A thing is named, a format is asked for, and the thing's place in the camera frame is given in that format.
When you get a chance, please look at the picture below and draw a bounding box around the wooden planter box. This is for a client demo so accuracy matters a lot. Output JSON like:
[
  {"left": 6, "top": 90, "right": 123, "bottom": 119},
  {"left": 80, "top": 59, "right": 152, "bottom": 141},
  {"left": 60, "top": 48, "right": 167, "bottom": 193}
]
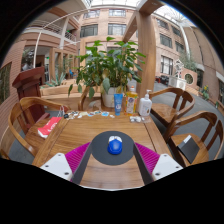
[{"left": 39, "top": 83, "right": 103, "bottom": 102}]

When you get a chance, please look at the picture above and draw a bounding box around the white abstract sculpture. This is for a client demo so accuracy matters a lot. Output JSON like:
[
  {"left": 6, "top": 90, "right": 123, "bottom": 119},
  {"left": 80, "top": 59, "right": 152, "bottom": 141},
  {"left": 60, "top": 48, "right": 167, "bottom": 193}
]
[{"left": 173, "top": 59, "right": 186, "bottom": 79}]

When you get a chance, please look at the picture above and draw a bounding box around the blue and white computer mouse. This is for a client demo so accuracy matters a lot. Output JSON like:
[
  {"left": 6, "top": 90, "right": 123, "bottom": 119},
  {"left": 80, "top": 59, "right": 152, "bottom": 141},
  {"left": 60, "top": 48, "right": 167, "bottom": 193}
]
[{"left": 107, "top": 135, "right": 124, "bottom": 156}]

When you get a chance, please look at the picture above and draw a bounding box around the dark red wooden lectern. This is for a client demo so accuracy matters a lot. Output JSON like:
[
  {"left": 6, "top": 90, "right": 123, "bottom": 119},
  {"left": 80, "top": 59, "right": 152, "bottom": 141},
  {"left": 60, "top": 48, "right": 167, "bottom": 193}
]
[{"left": 12, "top": 65, "right": 46, "bottom": 124}]

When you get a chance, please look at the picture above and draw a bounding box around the yellow flowering plant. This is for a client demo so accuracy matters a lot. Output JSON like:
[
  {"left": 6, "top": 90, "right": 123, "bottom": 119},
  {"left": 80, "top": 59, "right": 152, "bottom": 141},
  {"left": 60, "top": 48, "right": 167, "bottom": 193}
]
[{"left": 199, "top": 84, "right": 211, "bottom": 101}]

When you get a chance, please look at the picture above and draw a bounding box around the red and white booklet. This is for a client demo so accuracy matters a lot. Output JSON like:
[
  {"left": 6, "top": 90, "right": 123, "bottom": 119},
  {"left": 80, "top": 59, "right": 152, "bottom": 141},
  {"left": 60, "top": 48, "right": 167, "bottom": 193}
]
[{"left": 37, "top": 116, "right": 63, "bottom": 139}]

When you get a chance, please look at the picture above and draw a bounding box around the large green potted plant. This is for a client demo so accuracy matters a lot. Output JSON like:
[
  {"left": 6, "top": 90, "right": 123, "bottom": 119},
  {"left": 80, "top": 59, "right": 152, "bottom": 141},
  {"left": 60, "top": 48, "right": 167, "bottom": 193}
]
[{"left": 68, "top": 36, "right": 148, "bottom": 108}]

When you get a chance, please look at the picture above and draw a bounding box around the blue squeeze tube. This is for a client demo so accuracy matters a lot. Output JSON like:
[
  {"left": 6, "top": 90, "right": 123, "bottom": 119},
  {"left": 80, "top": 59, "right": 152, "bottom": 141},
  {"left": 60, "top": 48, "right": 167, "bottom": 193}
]
[{"left": 113, "top": 93, "right": 124, "bottom": 117}]

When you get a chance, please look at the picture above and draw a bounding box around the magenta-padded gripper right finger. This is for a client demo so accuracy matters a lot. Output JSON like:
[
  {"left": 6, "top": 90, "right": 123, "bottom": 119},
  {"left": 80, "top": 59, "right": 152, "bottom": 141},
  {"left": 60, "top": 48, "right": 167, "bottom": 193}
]
[{"left": 133, "top": 142, "right": 184, "bottom": 185}]

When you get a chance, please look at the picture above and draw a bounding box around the wooden pillar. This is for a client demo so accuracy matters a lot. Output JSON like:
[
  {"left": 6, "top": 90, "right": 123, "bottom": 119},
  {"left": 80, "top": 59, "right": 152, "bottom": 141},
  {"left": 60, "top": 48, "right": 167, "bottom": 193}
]
[{"left": 135, "top": 9, "right": 158, "bottom": 99}]

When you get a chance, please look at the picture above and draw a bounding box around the yellow detergent bottle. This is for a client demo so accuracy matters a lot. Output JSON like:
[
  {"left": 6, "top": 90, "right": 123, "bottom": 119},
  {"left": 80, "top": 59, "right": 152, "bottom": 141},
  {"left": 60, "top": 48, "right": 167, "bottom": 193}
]
[{"left": 125, "top": 85, "right": 139, "bottom": 117}]

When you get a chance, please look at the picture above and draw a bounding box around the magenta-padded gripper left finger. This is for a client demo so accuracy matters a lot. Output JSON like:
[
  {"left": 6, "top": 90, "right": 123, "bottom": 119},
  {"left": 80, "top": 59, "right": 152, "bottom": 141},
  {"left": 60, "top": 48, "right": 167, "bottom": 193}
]
[{"left": 39, "top": 141, "right": 94, "bottom": 185}]

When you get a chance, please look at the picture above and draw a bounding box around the black notebook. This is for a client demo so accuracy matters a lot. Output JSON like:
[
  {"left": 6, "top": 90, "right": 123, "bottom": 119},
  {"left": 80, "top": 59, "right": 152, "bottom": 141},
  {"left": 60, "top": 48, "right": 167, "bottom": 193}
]
[{"left": 176, "top": 134, "right": 200, "bottom": 164}]

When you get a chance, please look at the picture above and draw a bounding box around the round black mouse pad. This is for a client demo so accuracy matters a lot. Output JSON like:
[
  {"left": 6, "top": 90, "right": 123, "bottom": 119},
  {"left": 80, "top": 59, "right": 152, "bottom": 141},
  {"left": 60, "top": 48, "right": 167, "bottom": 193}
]
[{"left": 90, "top": 130, "right": 136, "bottom": 166}]

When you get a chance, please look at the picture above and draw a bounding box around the clear plastic packet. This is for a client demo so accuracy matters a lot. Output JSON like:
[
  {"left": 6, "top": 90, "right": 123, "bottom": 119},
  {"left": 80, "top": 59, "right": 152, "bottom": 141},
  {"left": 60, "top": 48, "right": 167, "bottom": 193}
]
[{"left": 129, "top": 115, "right": 151, "bottom": 124}]

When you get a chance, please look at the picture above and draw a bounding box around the wooden armchair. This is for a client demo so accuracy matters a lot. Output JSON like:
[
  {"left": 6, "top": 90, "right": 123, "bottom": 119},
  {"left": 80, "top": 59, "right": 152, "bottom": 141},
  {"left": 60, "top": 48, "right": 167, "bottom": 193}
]
[
  {"left": 148, "top": 87, "right": 196, "bottom": 129},
  {"left": 163, "top": 110, "right": 224, "bottom": 168},
  {"left": 77, "top": 85, "right": 103, "bottom": 112},
  {"left": 8, "top": 96, "right": 71, "bottom": 158}
]

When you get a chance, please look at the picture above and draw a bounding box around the white pump bottle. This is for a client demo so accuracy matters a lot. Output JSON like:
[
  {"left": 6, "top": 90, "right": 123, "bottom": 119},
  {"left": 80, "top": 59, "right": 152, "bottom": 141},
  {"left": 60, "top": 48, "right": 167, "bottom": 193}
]
[{"left": 137, "top": 89, "right": 153, "bottom": 117}]

